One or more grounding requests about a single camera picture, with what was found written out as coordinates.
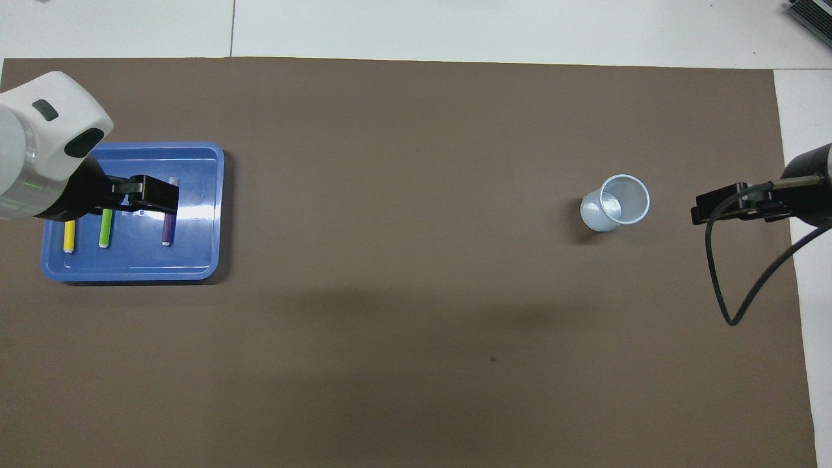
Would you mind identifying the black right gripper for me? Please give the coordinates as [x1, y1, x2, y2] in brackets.
[690, 146, 832, 228]

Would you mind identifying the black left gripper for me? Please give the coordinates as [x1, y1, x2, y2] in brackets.
[32, 156, 180, 223]

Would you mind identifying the purple pen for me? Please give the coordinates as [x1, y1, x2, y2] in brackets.
[161, 176, 179, 247]

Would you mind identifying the blue plastic tray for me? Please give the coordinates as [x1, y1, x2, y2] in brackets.
[40, 142, 225, 283]

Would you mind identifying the clear plastic cup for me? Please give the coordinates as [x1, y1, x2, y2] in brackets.
[580, 174, 650, 232]

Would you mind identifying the grey ribbed device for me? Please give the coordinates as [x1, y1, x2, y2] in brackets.
[786, 0, 832, 47]

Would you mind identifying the brown table mat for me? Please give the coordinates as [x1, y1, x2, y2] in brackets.
[0, 57, 818, 468]

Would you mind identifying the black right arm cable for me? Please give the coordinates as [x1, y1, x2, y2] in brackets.
[705, 181, 832, 326]

